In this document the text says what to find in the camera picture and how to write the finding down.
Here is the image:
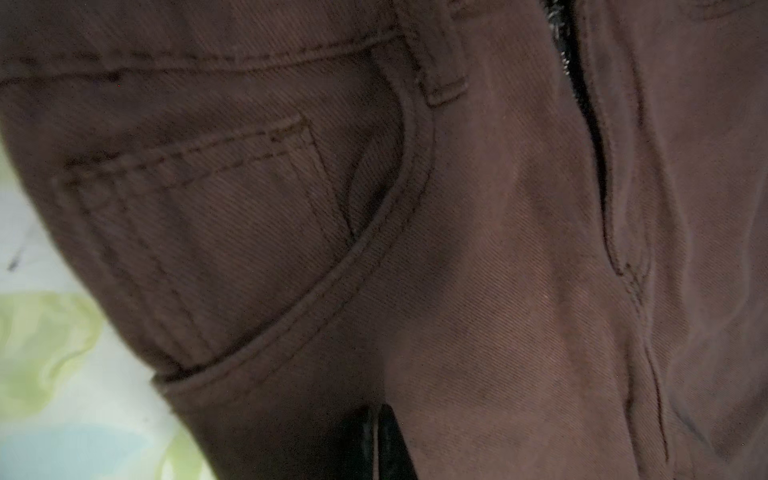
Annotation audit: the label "brown trousers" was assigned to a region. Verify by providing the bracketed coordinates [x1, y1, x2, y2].
[1, 1, 767, 479]

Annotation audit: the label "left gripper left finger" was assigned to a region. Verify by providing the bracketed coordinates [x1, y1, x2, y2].
[344, 406, 375, 480]

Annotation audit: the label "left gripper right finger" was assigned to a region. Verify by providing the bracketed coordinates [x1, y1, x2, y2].
[376, 404, 418, 480]

